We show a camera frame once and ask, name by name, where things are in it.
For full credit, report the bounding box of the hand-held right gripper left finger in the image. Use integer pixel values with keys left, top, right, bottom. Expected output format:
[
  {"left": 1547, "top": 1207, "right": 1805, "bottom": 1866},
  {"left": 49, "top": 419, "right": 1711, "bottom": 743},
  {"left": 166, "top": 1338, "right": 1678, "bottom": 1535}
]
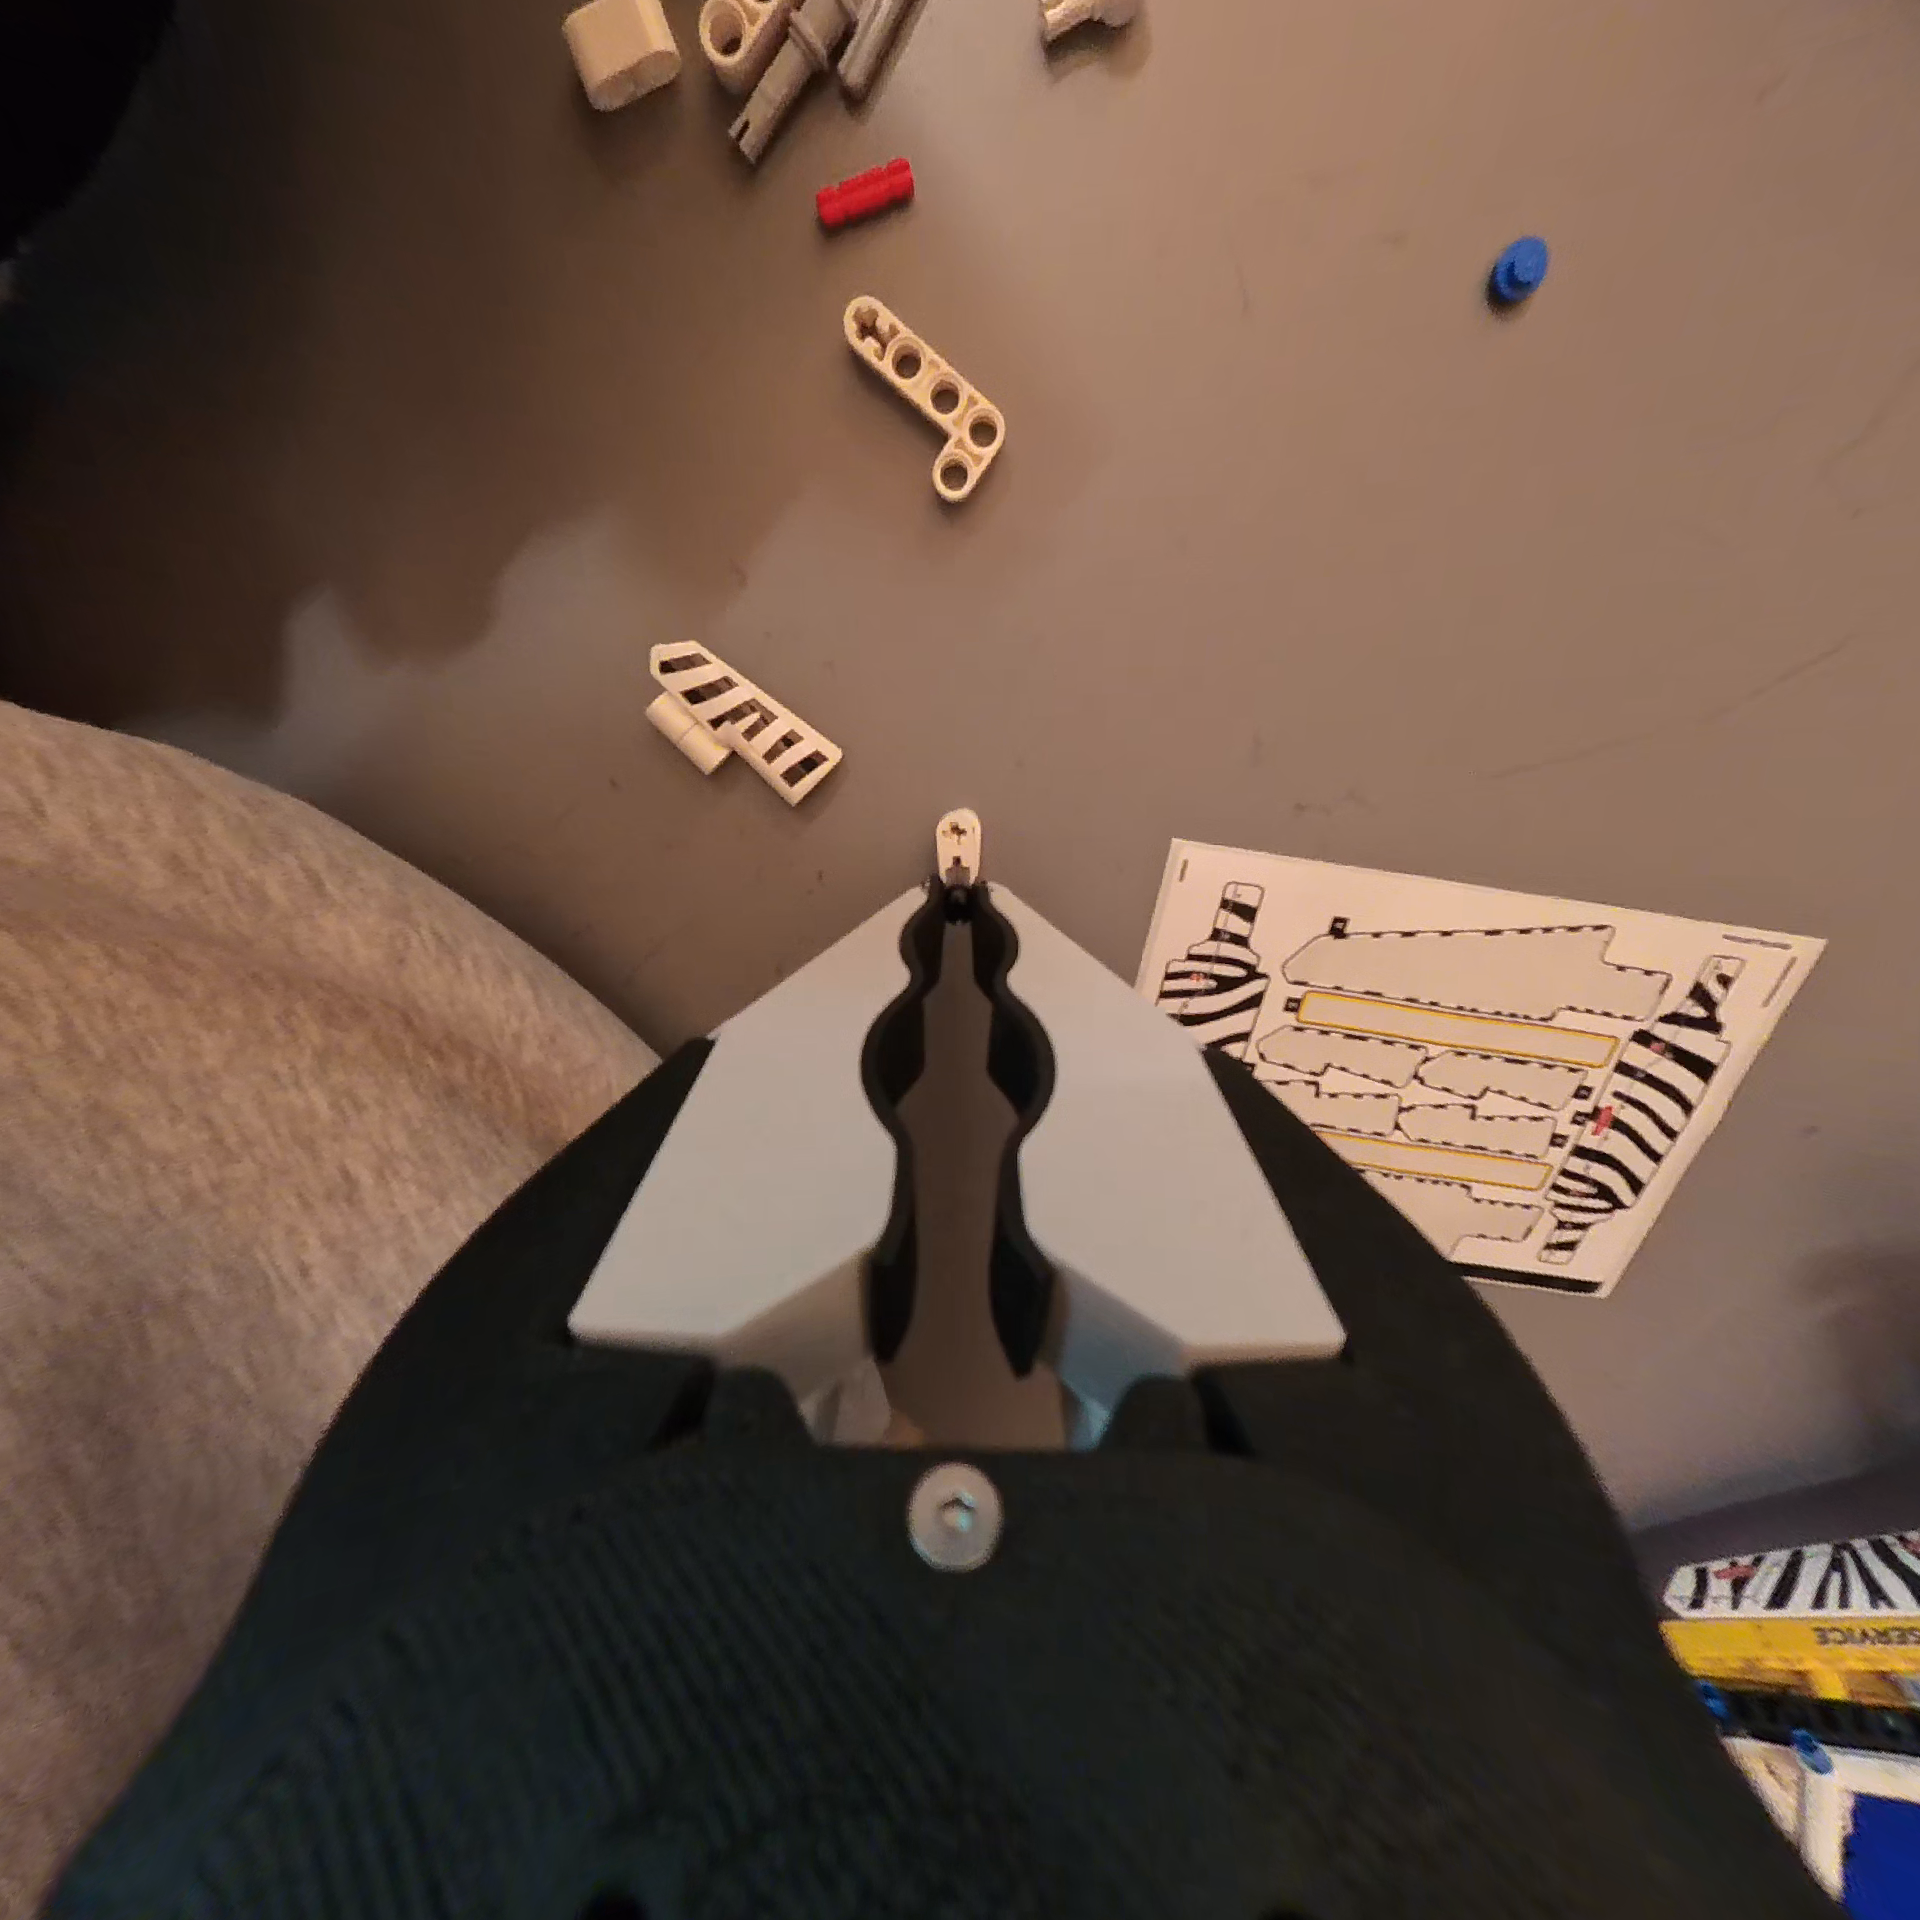
[{"left": 567, "top": 886, "right": 939, "bottom": 1445}]

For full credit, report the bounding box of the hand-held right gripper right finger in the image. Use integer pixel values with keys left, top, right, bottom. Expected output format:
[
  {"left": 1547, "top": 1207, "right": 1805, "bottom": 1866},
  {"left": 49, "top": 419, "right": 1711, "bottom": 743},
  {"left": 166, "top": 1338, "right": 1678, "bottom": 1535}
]
[{"left": 968, "top": 882, "right": 1347, "bottom": 1449}]

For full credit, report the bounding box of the striped white lego panel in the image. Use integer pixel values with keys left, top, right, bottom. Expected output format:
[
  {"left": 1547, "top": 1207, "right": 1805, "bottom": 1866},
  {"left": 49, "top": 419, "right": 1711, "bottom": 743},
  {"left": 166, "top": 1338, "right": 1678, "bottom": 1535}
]
[{"left": 645, "top": 640, "right": 845, "bottom": 810}]

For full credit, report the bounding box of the white angled lego beam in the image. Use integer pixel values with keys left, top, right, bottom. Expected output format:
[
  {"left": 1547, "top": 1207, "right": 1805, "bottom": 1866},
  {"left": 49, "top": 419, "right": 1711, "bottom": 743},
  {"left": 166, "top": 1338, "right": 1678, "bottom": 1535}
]
[{"left": 843, "top": 294, "right": 1009, "bottom": 507}]

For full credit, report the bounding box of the red lego pin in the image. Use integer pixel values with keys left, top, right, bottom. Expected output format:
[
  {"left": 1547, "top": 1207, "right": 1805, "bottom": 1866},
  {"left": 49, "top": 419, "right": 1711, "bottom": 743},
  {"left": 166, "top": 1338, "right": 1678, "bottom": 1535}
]
[{"left": 816, "top": 157, "right": 917, "bottom": 231}]

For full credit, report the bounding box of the grey lego axle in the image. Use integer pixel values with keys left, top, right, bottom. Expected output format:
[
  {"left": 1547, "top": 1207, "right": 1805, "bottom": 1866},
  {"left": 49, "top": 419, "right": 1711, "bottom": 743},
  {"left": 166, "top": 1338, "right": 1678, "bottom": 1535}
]
[
  {"left": 730, "top": 22, "right": 845, "bottom": 169},
  {"left": 829, "top": 0, "right": 927, "bottom": 102}
]

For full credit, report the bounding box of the thick white lego block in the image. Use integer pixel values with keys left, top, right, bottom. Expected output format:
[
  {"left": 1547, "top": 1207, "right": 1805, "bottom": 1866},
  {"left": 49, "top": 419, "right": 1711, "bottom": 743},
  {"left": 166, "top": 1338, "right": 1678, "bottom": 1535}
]
[{"left": 561, "top": 0, "right": 687, "bottom": 114}]

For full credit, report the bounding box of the white lego pin connector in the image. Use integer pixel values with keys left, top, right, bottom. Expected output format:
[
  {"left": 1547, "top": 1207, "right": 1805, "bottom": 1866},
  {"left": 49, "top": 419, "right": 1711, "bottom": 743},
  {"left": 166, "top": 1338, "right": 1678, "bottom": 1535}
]
[{"left": 696, "top": 0, "right": 800, "bottom": 81}]

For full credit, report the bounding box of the zebra striped sticker sheet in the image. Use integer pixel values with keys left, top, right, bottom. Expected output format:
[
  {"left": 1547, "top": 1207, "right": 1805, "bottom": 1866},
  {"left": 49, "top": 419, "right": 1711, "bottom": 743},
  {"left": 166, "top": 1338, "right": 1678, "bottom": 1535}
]
[{"left": 1134, "top": 839, "right": 1828, "bottom": 1301}]

